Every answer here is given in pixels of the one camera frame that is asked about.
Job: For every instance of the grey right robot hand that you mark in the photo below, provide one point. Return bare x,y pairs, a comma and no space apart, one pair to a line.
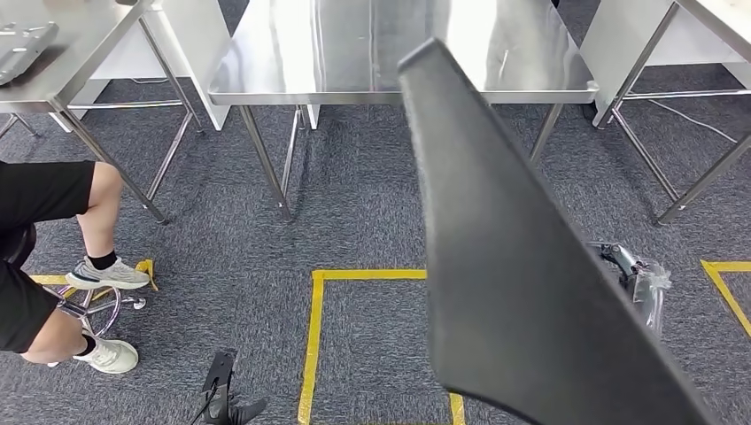
648,293

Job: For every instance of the chrome stool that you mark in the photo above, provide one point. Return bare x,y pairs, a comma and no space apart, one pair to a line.
111,311

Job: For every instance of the white board panel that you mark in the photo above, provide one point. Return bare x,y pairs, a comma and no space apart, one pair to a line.
199,58
616,47

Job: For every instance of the black plastic plate part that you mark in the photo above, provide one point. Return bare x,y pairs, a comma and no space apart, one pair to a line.
516,264

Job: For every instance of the grey metal tray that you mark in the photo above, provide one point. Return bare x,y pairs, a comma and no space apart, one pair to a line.
23,53

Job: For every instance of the yellow floor tape square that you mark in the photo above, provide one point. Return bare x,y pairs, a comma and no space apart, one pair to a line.
727,265
317,328

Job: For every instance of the person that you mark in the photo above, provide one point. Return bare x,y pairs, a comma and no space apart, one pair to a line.
35,193

